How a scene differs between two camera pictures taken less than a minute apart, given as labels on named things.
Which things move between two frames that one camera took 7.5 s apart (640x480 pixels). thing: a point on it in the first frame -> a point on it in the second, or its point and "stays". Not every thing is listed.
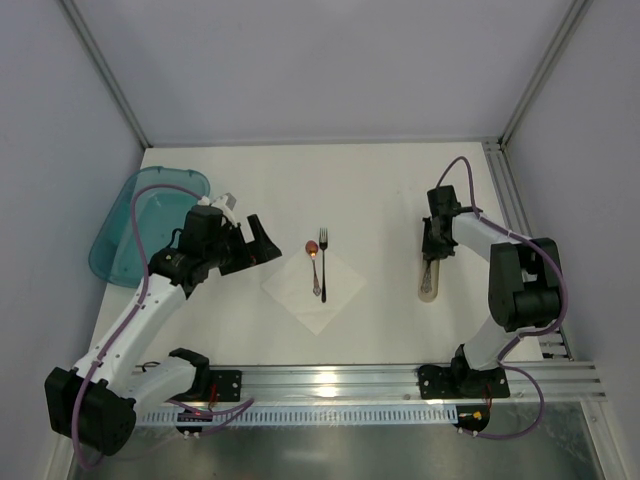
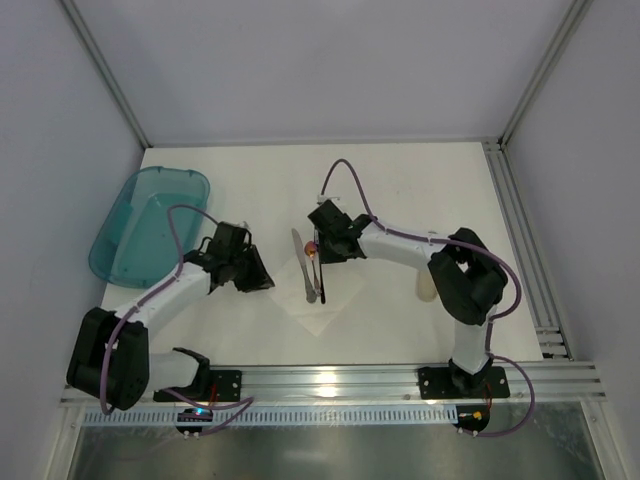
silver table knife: [426, 285] -> [310, 293]
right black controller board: [473, 417] stays
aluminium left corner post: [107, 68] stays
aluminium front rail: [565, 382] stays
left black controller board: [191, 416] stays
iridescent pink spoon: [312, 250] stays
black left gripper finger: [262, 248] -> [254, 275]
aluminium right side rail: [554, 343] stays
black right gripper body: [435, 245] -> [323, 240]
